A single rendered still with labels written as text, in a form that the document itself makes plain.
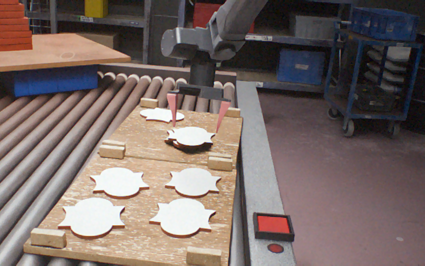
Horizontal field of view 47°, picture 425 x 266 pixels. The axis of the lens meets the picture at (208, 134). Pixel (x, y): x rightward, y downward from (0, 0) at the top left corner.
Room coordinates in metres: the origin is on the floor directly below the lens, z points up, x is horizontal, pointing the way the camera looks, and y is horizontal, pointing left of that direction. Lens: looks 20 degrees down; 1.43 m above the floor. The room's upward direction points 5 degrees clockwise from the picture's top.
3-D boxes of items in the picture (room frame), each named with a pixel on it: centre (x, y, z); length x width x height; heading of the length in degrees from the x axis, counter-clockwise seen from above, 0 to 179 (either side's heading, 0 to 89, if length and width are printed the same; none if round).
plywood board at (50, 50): (1.82, 0.66, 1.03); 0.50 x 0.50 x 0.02; 40
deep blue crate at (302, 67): (5.49, -0.97, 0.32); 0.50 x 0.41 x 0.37; 87
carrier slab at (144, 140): (1.32, 0.08, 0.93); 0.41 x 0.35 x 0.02; 175
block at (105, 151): (1.10, 0.23, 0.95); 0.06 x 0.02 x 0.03; 86
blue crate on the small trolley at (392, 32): (4.34, -1.43, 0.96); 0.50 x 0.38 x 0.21; 15
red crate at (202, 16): (5.46, -0.06, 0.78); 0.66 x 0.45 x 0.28; 91
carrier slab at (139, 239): (0.90, 0.11, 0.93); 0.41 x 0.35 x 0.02; 176
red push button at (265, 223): (0.86, -0.14, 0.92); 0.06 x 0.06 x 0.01; 0
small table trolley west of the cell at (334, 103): (4.39, -1.39, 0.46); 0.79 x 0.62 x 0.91; 1
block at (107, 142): (1.13, 0.24, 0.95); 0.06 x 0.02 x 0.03; 85
